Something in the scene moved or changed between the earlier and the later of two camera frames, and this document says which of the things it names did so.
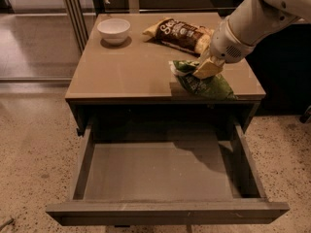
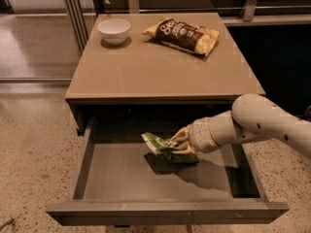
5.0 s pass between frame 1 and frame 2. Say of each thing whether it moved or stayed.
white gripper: moved
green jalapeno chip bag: moved
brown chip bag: stayed
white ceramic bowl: stayed
